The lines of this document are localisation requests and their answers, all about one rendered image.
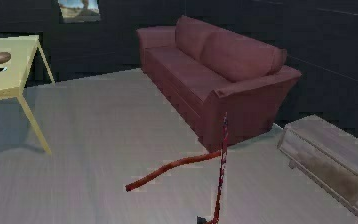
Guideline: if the dark red sofa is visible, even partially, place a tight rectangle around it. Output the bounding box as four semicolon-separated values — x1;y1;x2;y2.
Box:
136;14;303;153

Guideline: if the red thin floor lamp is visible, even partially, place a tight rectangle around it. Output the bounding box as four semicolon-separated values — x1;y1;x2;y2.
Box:
124;112;229;224

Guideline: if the framed landscape picture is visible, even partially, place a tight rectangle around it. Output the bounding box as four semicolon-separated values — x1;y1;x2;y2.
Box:
57;0;102;24

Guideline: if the grey low wooden table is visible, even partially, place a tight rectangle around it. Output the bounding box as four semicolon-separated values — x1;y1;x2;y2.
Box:
276;114;358;224

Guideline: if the pale yellow table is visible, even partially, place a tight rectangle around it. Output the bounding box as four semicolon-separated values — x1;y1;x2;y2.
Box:
0;34;57;156

